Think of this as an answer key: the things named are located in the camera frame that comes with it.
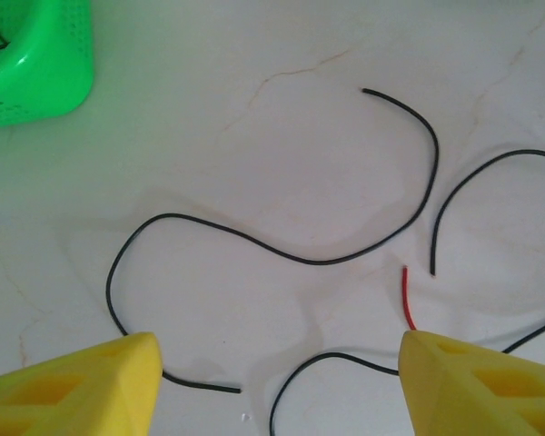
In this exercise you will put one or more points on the green plastic basket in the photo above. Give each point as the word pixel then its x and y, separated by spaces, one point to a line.
pixel 50 68

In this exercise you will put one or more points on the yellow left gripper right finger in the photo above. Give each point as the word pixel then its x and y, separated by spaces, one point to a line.
pixel 481 395

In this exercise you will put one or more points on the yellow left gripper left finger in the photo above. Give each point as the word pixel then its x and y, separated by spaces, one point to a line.
pixel 72 390

